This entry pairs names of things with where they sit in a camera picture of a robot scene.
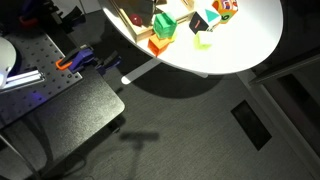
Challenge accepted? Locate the black white teal cube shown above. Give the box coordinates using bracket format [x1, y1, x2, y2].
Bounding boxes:
[188, 8, 222, 36]

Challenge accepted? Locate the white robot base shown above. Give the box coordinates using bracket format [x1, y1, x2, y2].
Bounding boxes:
[0, 36, 18, 90]

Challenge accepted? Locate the black stand table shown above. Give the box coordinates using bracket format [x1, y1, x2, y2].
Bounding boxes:
[0, 70, 127, 179]

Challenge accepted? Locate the black perforated breadboard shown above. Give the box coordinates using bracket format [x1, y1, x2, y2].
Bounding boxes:
[0, 30, 83, 130]

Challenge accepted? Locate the blue clamp with orange trigger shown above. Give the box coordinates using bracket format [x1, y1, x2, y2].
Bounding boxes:
[54, 45, 123, 77]
[17, 0, 85, 35]

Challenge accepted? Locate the black floor hatch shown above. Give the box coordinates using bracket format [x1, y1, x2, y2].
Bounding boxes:
[230, 99, 273, 152]

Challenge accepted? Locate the green block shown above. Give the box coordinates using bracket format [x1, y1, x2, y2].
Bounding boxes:
[152, 11, 179, 40]

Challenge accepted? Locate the silver aluminium rail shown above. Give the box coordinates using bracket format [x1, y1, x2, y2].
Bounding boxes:
[0, 67, 46, 92]

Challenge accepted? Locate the dark shelf unit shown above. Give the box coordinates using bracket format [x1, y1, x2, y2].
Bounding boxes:
[247, 49, 320, 134]

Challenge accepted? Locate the dark red ball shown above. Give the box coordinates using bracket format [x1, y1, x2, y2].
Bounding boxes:
[128, 13, 144, 28]

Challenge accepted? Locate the orange block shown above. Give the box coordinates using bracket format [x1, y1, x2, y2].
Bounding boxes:
[146, 33, 172, 58]

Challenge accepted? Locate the multicolour cube with orange circle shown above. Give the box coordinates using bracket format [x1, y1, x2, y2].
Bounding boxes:
[211, 0, 240, 25]

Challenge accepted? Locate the light yellow-green block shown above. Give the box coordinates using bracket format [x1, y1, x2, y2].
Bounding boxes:
[192, 30, 215, 51]

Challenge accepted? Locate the wooden slatted crate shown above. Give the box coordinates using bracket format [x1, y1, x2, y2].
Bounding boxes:
[109, 0, 197, 44]

